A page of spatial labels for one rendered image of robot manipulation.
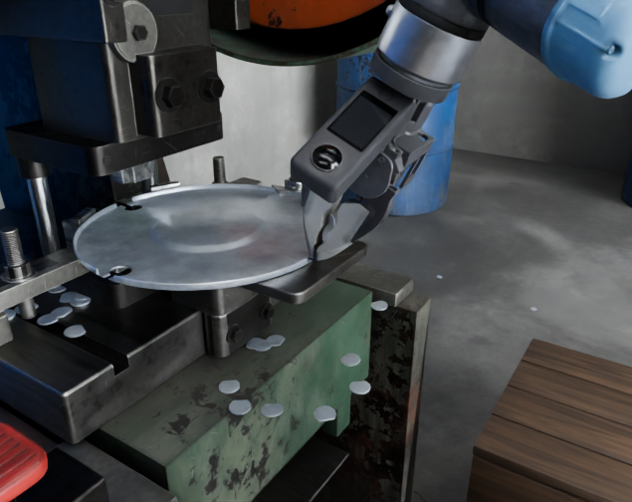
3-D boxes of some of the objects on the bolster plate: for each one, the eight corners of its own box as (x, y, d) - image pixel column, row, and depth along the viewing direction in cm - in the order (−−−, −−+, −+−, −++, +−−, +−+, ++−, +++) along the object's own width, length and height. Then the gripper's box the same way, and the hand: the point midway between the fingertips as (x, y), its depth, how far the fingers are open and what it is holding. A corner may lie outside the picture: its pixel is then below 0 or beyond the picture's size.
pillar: (65, 251, 73) (43, 139, 67) (49, 258, 71) (25, 143, 65) (54, 247, 74) (32, 137, 68) (39, 253, 72) (14, 141, 66)
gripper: (479, 86, 52) (377, 259, 64) (395, 35, 54) (313, 212, 66) (445, 102, 45) (338, 292, 58) (351, 44, 47) (269, 239, 60)
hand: (315, 250), depth 59 cm, fingers closed
